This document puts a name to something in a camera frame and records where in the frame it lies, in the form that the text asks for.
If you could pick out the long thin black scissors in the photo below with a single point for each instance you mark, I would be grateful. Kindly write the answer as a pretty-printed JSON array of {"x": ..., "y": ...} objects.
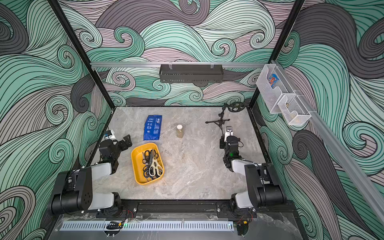
[{"x": 147, "y": 158}]

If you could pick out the black wall mounted tray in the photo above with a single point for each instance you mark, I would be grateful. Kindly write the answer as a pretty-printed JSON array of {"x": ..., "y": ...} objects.
[{"x": 201, "y": 74}]

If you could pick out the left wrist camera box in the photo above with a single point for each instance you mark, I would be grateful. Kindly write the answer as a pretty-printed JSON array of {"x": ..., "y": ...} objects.
[{"x": 109, "y": 135}]

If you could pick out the blue wet wipes pack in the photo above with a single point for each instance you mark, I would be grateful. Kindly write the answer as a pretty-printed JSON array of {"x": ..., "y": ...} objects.
[{"x": 152, "y": 128}]

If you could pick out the colourful item in bin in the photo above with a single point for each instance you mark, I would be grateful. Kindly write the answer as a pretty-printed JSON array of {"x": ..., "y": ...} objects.
[{"x": 273, "y": 80}]

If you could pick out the aluminium rail back wall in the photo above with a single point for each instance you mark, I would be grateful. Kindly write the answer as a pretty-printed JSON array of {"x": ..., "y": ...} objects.
[{"x": 136, "y": 64}]

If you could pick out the small clear wall bin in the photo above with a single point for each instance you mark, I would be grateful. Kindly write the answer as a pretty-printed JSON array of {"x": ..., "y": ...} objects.
[{"x": 293, "y": 111}]

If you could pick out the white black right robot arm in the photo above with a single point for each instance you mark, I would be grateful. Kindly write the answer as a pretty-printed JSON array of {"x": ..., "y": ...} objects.
[{"x": 263, "y": 184}]

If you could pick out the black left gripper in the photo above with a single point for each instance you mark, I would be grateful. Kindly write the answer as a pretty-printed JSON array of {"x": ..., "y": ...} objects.
[{"x": 127, "y": 141}]

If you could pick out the large clear wall bin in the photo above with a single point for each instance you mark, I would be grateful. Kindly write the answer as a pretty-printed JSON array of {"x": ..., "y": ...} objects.
[{"x": 271, "y": 96}]

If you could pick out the black corner frame post right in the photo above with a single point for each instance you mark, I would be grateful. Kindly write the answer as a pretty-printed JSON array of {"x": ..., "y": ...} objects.
[{"x": 284, "y": 14}]

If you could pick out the aluminium rail right wall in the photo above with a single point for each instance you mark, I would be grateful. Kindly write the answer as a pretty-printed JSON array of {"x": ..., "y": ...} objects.
[{"x": 371, "y": 194}]

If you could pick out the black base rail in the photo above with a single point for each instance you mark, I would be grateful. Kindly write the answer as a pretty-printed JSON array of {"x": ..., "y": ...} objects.
[{"x": 219, "y": 208}]

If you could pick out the aluminium rail wall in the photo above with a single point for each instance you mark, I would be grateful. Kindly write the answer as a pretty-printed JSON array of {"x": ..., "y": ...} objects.
[
  {"x": 371, "y": 194},
  {"x": 136, "y": 64}
]

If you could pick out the large black handled scissors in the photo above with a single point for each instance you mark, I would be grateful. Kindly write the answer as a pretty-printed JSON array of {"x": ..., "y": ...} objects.
[{"x": 146, "y": 173}]

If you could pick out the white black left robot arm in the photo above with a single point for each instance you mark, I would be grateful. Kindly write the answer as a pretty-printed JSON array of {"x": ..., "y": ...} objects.
[{"x": 73, "y": 190}]

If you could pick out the black corner frame post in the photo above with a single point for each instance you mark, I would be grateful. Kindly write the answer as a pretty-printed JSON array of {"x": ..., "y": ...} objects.
[
  {"x": 78, "y": 47},
  {"x": 284, "y": 14}
]

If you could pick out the small amber liquid bottle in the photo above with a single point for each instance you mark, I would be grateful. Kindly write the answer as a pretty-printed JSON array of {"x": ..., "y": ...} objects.
[{"x": 180, "y": 131}]

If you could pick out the black mini tripod stand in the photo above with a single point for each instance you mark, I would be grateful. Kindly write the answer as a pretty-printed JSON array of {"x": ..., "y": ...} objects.
[{"x": 234, "y": 107}]

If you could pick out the beige handled scissors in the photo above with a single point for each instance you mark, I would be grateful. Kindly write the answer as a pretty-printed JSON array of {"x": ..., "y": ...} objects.
[{"x": 155, "y": 169}]

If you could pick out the white slotted cable duct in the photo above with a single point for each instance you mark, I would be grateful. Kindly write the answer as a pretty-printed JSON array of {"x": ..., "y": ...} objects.
[{"x": 216, "y": 226}]

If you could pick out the black corner frame post left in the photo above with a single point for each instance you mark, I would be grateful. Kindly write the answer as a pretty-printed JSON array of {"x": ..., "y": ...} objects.
[{"x": 78, "y": 47}]

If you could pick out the yellow storage box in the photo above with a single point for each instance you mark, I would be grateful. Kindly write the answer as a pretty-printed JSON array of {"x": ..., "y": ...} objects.
[{"x": 137, "y": 157}]

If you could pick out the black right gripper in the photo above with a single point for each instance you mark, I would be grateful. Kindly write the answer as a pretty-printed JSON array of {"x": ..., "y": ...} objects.
[{"x": 222, "y": 142}]

